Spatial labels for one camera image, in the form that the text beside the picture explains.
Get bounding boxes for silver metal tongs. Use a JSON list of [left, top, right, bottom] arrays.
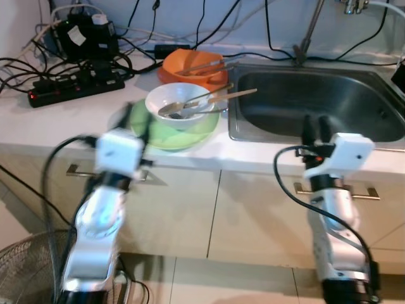
[[177, 59, 238, 77]]

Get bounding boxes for metal faucet pipe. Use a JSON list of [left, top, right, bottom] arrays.
[[294, 0, 327, 68]]

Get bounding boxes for black charger box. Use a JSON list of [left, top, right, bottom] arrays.
[[57, 13, 119, 61]]

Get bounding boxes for light green plate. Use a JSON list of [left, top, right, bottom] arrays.
[[130, 101, 221, 151]]

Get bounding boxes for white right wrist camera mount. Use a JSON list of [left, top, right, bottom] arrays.
[[304, 133, 375, 181]]

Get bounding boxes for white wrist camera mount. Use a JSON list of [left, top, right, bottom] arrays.
[[95, 129, 145, 179], [304, 133, 375, 181]]

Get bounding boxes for metal tap valve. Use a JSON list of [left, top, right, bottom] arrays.
[[344, 0, 371, 15]]

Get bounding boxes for metal cabinet handle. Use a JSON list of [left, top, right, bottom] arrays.
[[66, 164, 150, 183], [294, 182, 380, 201]]

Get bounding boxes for metal spoon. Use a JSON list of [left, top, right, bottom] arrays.
[[158, 84, 235, 120]]

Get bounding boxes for black wall cable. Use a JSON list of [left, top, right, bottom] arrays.
[[264, 0, 405, 67], [334, 0, 390, 62]]

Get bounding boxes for stainless steel sink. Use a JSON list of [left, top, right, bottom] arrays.
[[228, 63, 405, 144]]

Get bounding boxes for orange plastic bowl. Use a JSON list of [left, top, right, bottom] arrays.
[[158, 49, 228, 89]]

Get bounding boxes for beige wooden chopstick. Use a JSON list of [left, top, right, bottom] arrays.
[[187, 89, 258, 110]]

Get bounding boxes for black appliance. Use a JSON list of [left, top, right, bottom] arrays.
[[391, 62, 405, 94]]

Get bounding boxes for black power strip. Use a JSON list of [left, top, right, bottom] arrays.
[[28, 70, 126, 108]]

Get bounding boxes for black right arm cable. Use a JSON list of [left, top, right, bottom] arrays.
[[273, 146, 379, 287]]

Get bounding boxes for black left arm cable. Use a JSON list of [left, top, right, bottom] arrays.
[[39, 134, 102, 303]]

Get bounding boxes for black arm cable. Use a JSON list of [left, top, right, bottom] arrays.
[[273, 146, 379, 287], [39, 134, 102, 303]]

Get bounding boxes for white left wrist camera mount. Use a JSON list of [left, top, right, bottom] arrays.
[[95, 129, 145, 179]]

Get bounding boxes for white kitchen cabinet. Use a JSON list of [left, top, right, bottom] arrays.
[[0, 142, 405, 270]]

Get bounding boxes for small black power adapter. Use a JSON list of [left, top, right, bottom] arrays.
[[155, 44, 184, 56]]

